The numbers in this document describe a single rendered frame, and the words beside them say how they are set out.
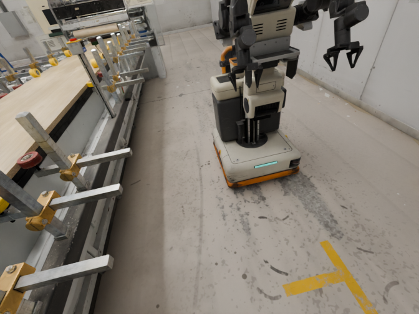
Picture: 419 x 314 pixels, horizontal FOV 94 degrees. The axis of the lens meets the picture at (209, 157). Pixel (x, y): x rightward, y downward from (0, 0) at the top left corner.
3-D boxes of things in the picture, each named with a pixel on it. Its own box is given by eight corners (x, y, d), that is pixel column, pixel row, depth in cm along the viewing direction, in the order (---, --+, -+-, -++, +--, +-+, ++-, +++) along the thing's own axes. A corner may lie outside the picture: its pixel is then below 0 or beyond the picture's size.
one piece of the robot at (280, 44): (241, 82, 119) (240, 42, 105) (284, 73, 120) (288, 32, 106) (250, 91, 107) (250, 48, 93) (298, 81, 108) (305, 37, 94)
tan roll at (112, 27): (146, 25, 375) (144, 17, 367) (146, 25, 365) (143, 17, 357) (72, 39, 367) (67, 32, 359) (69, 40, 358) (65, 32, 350)
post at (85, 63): (116, 114, 153) (85, 52, 124) (115, 117, 149) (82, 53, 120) (110, 115, 153) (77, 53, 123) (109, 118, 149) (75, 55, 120)
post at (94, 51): (123, 106, 176) (96, 48, 144) (123, 108, 173) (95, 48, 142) (120, 108, 175) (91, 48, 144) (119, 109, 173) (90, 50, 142)
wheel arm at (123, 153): (133, 153, 95) (130, 146, 92) (132, 157, 92) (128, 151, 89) (42, 174, 92) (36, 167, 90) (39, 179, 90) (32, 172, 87)
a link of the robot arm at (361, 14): (347, 0, 82) (328, 4, 81) (373, -19, 70) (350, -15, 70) (349, 31, 84) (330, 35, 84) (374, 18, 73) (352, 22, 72)
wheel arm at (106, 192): (124, 189, 75) (119, 182, 72) (123, 196, 72) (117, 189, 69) (7, 216, 72) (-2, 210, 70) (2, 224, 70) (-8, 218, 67)
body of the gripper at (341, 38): (360, 45, 81) (359, 25, 80) (338, 48, 80) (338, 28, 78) (346, 50, 88) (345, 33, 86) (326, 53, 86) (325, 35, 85)
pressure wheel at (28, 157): (37, 183, 87) (17, 164, 79) (32, 176, 91) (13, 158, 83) (56, 172, 91) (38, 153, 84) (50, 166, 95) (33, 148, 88)
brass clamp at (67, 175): (86, 160, 96) (80, 152, 93) (77, 179, 86) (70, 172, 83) (73, 163, 96) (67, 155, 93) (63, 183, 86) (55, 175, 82)
